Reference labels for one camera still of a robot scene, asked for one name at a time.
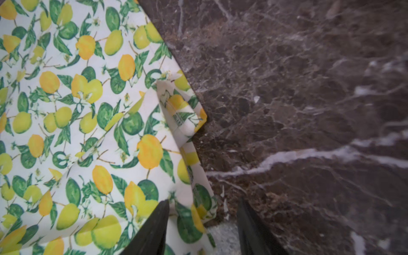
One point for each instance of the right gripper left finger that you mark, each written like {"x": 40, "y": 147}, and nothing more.
{"x": 150, "y": 239}

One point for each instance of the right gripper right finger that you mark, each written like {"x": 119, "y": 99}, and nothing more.
{"x": 254, "y": 235}

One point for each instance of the lemon print skirt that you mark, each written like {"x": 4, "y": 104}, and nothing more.
{"x": 96, "y": 126}

